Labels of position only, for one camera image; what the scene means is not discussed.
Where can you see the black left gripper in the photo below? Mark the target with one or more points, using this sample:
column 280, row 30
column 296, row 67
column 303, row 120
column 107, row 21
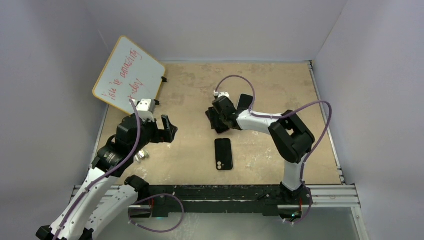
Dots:
column 161, row 135

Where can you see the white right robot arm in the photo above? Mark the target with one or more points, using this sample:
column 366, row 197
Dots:
column 292, row 138

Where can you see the aluminium front rail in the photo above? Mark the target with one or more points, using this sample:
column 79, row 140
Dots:
column 323, row 196

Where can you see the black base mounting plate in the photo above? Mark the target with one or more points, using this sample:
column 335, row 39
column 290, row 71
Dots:
column 268, row 200

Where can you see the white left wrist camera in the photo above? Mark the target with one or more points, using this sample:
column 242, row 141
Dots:
column 145, row 109

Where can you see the black phone with pink edge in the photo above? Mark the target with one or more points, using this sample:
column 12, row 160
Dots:
column 209, row 117

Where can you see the yellow framed whiteboard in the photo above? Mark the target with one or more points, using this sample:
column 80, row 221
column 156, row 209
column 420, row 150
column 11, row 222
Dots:
column 129, row 74

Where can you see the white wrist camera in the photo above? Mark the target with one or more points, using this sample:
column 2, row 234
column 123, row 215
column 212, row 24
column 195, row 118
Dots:
column 218, row 94
column 145, row 109

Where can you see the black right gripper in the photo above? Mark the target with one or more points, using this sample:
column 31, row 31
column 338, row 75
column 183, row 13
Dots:
column 216, row 115

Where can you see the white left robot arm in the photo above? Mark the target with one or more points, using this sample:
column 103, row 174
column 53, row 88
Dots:
column 85, row 217

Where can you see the grey white small device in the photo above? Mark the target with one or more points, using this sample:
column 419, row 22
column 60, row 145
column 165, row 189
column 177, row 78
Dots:
column 141, row 155

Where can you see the black phone case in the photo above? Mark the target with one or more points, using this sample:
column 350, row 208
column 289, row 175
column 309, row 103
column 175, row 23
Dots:
column 223, row 154

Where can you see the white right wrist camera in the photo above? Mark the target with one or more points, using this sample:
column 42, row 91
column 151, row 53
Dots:
column 218, row 94

